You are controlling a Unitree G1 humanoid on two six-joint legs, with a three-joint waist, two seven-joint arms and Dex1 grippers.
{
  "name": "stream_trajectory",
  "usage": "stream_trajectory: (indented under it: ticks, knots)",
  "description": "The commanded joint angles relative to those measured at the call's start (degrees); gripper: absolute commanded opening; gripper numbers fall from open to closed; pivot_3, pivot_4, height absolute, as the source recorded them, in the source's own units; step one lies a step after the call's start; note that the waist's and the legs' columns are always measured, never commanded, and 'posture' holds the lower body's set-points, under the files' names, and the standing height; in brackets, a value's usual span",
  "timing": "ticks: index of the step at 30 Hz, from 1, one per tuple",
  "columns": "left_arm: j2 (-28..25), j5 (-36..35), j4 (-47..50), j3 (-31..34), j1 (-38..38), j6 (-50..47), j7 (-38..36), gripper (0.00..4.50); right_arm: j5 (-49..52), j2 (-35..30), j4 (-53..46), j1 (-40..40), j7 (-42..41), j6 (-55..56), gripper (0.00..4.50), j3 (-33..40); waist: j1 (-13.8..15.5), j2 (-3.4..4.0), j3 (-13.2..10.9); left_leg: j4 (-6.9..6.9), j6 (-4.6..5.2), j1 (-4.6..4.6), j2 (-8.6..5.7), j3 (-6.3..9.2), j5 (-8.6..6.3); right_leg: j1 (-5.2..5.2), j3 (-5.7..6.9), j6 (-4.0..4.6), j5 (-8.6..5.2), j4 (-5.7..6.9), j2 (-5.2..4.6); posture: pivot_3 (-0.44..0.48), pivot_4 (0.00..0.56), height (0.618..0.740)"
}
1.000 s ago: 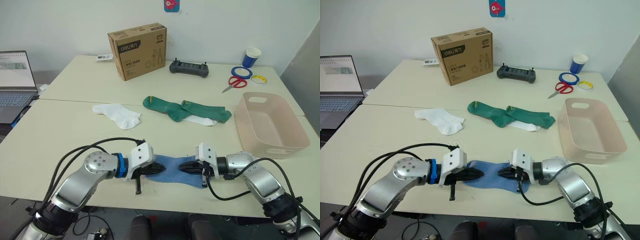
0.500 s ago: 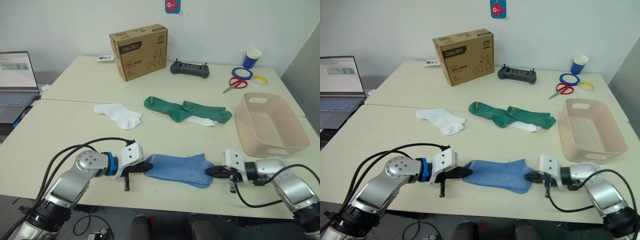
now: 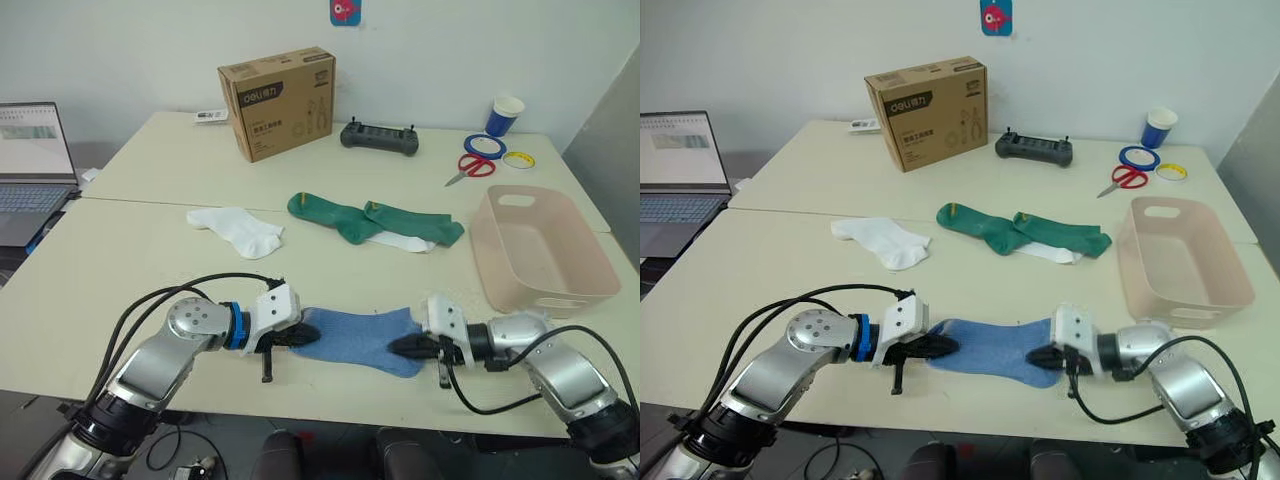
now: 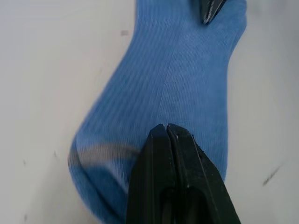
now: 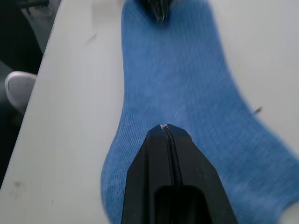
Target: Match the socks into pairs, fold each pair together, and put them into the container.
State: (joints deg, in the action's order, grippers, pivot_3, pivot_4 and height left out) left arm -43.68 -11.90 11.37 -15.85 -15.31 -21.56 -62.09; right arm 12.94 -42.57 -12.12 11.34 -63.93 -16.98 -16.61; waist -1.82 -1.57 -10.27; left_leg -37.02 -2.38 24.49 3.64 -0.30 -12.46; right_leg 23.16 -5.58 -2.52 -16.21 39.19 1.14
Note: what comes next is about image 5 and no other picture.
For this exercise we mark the blue sock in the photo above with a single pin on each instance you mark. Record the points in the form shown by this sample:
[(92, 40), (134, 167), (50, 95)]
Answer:
[(175, 81)]

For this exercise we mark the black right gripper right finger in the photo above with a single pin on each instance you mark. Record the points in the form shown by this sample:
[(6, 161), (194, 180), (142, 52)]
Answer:
[(198, 172)]

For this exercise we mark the white shoe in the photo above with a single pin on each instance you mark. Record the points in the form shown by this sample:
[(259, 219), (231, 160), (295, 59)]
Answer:
[(19, 91)]

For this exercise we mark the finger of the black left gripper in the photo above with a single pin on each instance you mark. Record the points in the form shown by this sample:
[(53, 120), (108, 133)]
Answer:
[(149, 5), (166, 7)]

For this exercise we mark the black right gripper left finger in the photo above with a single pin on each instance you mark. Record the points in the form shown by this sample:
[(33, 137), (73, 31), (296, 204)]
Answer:
[(149, 163)]

